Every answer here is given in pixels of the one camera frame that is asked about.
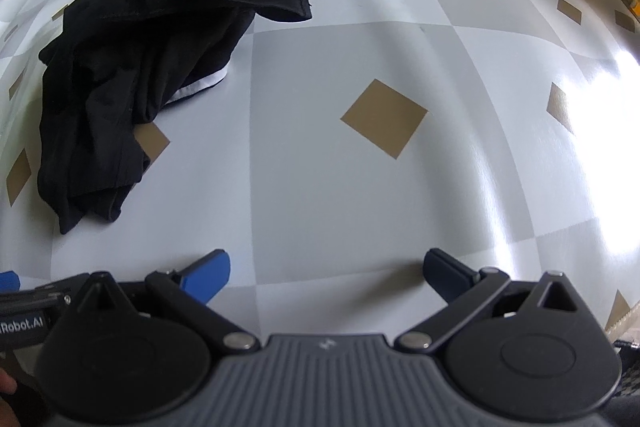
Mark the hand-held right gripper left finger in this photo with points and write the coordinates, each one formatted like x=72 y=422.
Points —
x=210 y=274

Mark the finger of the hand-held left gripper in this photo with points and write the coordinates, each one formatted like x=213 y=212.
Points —
x=9 y=281

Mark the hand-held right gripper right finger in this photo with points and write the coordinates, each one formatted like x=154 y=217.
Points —
x=442 y=272

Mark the black t-shirt with red print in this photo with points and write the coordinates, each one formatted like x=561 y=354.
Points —
x=125 y=82

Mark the person's left hand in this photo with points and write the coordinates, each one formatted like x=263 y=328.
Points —
x=6 y=383

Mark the grey white checkered tablecloth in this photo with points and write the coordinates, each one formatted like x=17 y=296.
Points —
x=325 y=182

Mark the houndstooth patterned cloth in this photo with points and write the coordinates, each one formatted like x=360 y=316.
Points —
x=627 y=407

